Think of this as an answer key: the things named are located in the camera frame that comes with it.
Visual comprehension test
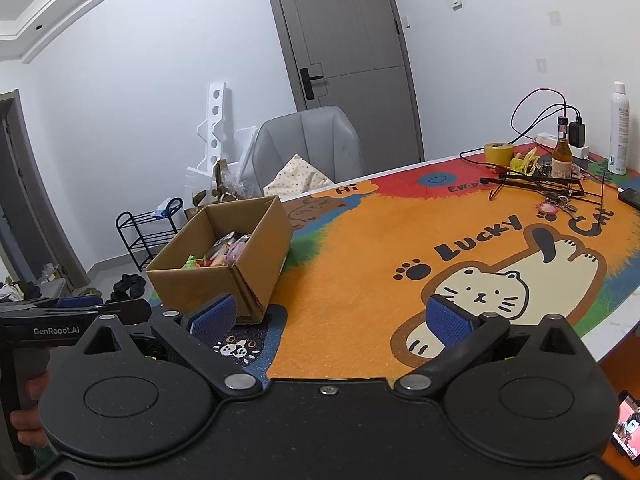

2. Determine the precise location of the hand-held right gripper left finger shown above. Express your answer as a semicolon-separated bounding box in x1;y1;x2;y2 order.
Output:
75;294;263;401

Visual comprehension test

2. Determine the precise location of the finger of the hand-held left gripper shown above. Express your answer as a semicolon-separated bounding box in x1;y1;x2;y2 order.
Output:
99;299;152;327
0;296;106;312

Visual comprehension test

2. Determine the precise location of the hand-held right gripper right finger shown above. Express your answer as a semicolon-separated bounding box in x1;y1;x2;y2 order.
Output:
394;294;583;401

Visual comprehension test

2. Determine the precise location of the cardboard box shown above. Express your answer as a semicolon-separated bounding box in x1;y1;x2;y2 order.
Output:
146;196;294;325

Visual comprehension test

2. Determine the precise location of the pile of snack packets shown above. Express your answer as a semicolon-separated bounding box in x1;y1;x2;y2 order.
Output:
182;231;251;270

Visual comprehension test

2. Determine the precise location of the person's left hand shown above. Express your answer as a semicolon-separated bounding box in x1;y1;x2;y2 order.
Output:
9;369;52;447

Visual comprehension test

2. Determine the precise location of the floor clutter pile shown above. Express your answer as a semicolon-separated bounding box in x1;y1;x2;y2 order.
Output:
0;262;68;306

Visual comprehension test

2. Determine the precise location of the black shoe rack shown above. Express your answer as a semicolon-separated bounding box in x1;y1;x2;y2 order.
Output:
116;197;183;271

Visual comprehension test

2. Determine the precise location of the grey side door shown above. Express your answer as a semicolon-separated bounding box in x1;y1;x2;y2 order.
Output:
0;89;91;291

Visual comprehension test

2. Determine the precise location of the brown printed carton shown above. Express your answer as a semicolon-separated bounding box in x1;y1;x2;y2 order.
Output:
184;160;241;221

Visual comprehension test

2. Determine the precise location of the clear plastic wrap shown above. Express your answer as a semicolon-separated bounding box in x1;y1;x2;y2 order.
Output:
220;164;257;202

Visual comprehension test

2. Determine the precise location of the dotted cream cushion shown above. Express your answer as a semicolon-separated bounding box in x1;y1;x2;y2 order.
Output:
262;154;335;197

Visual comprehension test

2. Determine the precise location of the white shelf panel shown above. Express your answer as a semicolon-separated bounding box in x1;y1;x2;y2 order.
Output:
230;127;261;181

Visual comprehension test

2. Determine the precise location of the yellow tape roll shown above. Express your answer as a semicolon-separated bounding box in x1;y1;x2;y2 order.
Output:
483;142;514;167

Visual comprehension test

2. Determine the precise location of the yellow clip toy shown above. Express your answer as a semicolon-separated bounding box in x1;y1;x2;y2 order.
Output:
509;149;542;177

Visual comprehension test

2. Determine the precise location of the white perforated shelf board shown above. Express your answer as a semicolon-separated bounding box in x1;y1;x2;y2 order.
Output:
195;81;231;176

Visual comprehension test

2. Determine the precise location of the brown glass bottle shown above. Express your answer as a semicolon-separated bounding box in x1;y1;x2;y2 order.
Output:
550;116;575;179

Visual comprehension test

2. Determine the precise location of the lit smartphone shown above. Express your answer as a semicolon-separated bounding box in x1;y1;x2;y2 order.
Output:
611;390;640;461

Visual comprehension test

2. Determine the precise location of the grey chair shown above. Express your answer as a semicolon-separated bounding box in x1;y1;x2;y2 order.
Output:
252;106;366;196

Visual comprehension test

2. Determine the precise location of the white power strip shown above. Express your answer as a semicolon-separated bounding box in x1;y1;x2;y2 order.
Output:
535;132;591;158

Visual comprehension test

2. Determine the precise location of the white spray bottle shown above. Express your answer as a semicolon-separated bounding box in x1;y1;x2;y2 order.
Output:
607;81;631;176

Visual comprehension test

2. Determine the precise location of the black wire stand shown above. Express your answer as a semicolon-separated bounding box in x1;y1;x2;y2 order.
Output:
480;170;608;211

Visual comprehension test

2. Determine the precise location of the black cable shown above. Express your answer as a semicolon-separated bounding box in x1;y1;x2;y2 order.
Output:
460;104;583;166

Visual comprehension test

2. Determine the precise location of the black door handle lock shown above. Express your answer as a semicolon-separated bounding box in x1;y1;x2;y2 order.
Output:
299;64;325;101

